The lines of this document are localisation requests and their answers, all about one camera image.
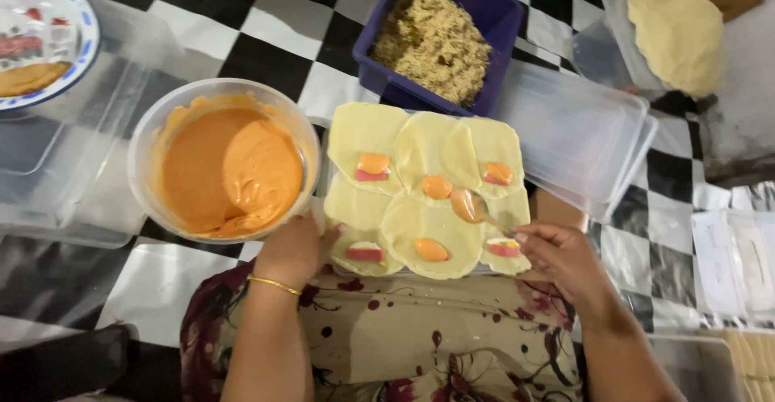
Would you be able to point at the pale yellow rolled wrappers stack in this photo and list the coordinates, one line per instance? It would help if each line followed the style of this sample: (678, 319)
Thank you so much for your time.
(754, 365)

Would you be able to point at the clear plastic sauce bowl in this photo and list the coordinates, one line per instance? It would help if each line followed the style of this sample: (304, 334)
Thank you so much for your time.
(145, 148)

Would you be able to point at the metal spoon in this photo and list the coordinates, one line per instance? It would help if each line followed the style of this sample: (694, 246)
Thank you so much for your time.
(469, 206)

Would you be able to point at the clear tray with wrapper pile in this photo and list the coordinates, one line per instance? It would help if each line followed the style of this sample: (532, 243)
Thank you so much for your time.
(672, 32)

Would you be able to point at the clear plastic box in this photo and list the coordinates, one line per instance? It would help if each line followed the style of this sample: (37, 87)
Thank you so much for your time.
(696, 372)

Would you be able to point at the orange sauce dollop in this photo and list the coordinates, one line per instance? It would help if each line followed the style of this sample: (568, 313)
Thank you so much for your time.
(373, 163)
(431, 249)
(437, 187)
(499, 171)

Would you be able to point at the black white checkered mat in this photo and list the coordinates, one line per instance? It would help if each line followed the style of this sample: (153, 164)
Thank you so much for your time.
(266, 45)

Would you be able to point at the blue plastic tub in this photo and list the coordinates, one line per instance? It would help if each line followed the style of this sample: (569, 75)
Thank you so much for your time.
(496, 14)

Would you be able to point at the person's floral dress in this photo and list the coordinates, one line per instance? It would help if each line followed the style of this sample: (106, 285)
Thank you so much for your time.
(399, 335)

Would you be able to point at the person's right hand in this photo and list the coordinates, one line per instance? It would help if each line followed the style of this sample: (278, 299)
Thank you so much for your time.
(569, 263)

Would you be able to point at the clear plastic bag packets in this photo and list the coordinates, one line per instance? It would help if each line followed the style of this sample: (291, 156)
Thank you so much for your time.
(735, 263)

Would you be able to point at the group of round dough wrappers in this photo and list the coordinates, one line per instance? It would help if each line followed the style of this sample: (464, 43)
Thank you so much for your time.
(433, 148)

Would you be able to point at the large clear plastic container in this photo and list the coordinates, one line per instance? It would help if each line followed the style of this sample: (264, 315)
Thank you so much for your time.
(60, 166)

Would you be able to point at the stacked clear plastic containers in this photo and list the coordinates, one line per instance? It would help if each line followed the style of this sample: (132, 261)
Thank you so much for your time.
(575, 129)

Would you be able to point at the orange creamy sauce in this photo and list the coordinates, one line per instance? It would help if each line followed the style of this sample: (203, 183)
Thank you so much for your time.
(224, 172)

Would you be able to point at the blue rimmed patterned plate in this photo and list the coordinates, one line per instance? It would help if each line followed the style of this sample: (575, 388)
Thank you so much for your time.
(42, 39)

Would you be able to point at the brown shredded filling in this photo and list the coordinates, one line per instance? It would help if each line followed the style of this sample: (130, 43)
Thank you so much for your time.
(433, 45)

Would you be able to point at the pink crab stick piece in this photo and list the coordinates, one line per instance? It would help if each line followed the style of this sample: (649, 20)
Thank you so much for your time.
(364, 253)
(369, 176)
(504, 248)
(495, 180)

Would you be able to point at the white tray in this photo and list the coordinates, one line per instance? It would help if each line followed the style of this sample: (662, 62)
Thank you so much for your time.
(325, 166)

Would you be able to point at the person's left hand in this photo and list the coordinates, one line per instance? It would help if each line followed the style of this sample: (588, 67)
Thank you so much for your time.
(289, 250)

